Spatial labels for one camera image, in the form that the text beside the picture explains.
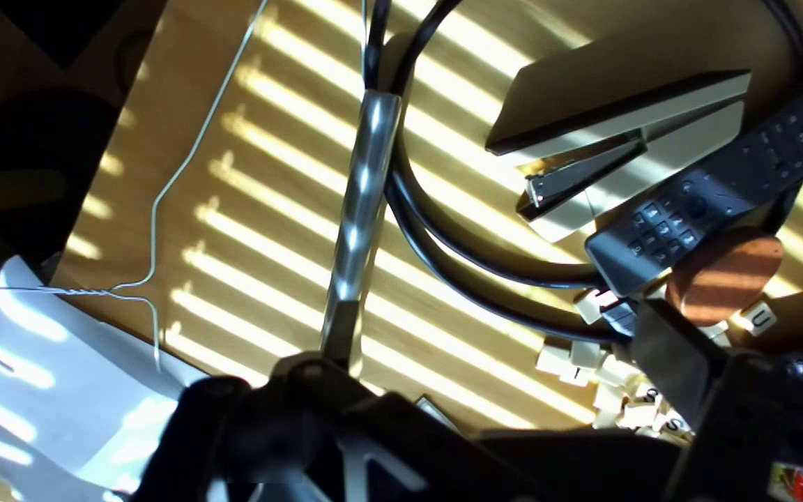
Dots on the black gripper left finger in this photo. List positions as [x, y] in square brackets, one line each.
[262, 436]

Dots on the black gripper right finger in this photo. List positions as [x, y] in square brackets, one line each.
[755, 420]

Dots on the small white letter block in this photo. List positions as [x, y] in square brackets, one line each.
[587, 353]
[557, 360]
[759, 319]
[614, 397]
[598, 305]

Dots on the reddish brown round disc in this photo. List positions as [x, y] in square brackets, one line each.
[725, 273]

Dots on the white folded cloth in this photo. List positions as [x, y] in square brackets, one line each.
[57, 392]

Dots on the black remote control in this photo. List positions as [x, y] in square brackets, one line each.
[718, 184]

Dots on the grey and black stapler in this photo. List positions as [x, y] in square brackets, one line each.
[625, 111]

